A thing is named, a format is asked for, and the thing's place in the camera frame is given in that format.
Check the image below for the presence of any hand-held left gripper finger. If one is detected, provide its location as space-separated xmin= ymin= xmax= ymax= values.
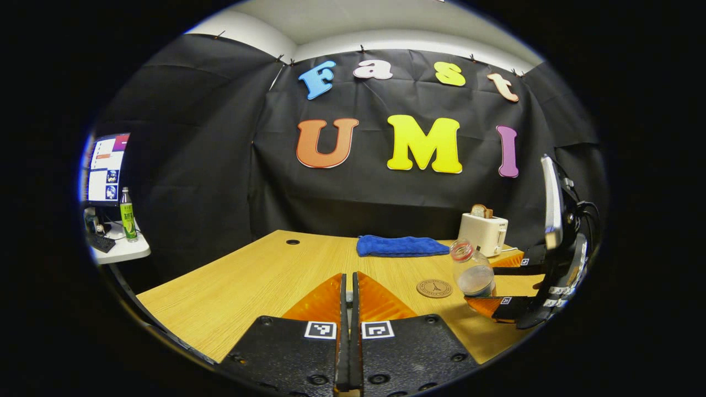
xmin=351 ymin=271 xmax=480 ymax=397
xmin=218 ymin=273 xmax=349 ymax=397

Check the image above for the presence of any white side table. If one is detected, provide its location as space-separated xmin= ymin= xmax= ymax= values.
xmin=88 ymin=221 xmax=151 ymax=265

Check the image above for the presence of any round brown coaster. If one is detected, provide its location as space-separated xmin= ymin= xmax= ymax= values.
xmin=416 ymin=279 xmax=453 ymax=299

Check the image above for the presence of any clear plastic water bottle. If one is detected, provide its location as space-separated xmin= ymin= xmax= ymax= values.
xmin=450 ymin=239 xmax=496 ymax=298

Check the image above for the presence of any computer monitor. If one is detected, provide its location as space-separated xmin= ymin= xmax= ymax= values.
xmin=83 ymin=132 xmax=131 ymax=207

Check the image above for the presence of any blue towel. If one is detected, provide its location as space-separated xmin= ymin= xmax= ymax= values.
xmin=356 ymin=235 xmax=450 ymax=258

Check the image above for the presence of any black backdrop cloth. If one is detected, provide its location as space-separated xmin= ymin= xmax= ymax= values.
xmin=91 ymin=33 xmax=607 ymax=296

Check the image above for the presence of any white toaster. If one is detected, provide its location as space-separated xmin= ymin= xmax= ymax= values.
xmin=459 ymin=212 xmax=509 ymax=257

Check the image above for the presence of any green drink bottle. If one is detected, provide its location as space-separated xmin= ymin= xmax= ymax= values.
xmin=120 ymin=186 xmax=138 ymax=242

